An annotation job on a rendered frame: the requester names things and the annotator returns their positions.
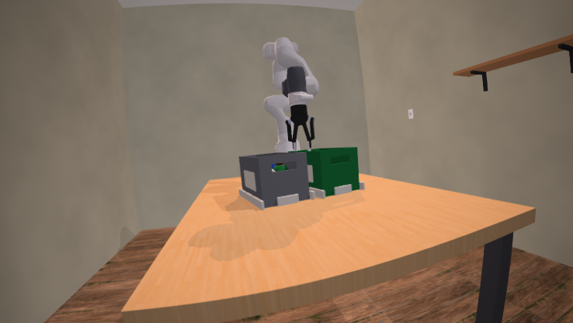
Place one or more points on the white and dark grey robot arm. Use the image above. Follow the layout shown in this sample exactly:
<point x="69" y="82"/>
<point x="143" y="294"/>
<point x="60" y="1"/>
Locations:
<point x="297" y="89"/>

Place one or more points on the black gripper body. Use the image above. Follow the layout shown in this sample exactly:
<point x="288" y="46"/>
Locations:
<point x="301" y="111"/>

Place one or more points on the green plastic crate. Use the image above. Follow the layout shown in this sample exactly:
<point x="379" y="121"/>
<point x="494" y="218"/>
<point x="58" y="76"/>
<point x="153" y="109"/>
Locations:
<point x="324" y="174"/>

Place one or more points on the grey divided bottle crate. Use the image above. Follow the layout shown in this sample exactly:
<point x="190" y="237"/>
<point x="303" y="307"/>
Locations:
<point x="259" y="180"/>

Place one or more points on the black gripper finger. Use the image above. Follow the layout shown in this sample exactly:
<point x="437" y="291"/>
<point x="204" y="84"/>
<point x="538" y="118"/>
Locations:
<point x="295" y="127"/>
<point x="309" y="138"/>

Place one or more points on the green bottle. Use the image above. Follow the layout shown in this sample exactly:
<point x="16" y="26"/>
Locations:
<point x="280" y="167"/>

